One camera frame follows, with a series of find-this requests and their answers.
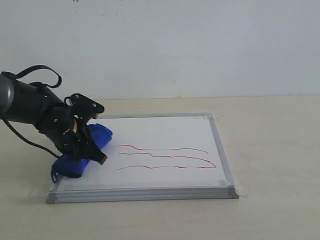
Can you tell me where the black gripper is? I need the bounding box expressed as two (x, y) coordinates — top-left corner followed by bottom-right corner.
(37, 105), (107, 165)

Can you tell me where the blue cloth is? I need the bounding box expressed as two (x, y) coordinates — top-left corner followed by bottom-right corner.
(50, 123), (113, 184)

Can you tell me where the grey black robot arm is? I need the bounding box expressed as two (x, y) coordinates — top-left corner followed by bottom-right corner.
(0, 72), (107, 165)

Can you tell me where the white board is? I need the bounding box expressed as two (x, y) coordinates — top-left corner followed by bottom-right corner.
(46, 113), (240, 204)

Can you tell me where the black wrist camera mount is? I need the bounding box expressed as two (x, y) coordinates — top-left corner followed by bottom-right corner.
(64, 93), (105, 122)

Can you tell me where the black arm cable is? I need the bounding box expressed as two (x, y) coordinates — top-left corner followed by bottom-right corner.
(0, 65), (63, 159)

